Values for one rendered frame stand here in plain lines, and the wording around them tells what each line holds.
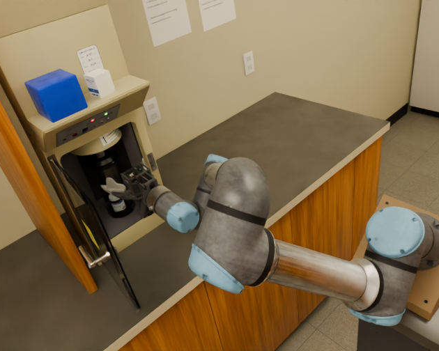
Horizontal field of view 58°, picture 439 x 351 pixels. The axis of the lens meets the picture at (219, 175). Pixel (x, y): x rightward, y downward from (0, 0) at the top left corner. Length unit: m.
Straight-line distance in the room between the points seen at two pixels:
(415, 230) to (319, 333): 1.38
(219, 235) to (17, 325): 0.88
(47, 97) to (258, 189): 0.58
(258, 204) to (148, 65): 1.20
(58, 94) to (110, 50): 0.24
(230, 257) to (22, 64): 0.72
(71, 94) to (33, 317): 0.71
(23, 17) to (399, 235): 1.01
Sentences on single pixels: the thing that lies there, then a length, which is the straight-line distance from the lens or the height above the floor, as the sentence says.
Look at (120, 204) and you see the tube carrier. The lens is 1.44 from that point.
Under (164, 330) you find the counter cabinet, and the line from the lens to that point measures 1.38.
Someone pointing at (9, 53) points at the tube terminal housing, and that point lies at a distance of 1.12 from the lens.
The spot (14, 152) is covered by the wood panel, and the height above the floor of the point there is 1.48.
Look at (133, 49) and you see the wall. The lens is 1.75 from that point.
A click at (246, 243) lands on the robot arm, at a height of 1.39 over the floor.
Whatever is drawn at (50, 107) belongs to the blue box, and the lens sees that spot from 1.05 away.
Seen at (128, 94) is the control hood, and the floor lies 1.50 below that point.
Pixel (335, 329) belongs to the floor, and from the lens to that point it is 2.26.
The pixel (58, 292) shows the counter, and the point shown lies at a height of 0.94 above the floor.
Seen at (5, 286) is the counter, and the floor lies 0.94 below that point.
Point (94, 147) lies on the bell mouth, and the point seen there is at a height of 1.33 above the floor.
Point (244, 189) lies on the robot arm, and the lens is 0.70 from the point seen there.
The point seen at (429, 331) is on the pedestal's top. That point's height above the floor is 0.94.
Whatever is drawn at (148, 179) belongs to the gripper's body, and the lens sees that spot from 1.15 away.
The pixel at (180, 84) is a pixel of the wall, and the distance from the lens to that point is 1.90.
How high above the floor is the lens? 1.89
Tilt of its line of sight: 35 degrees down
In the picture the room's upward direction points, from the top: 11 degrees counter-clockwise
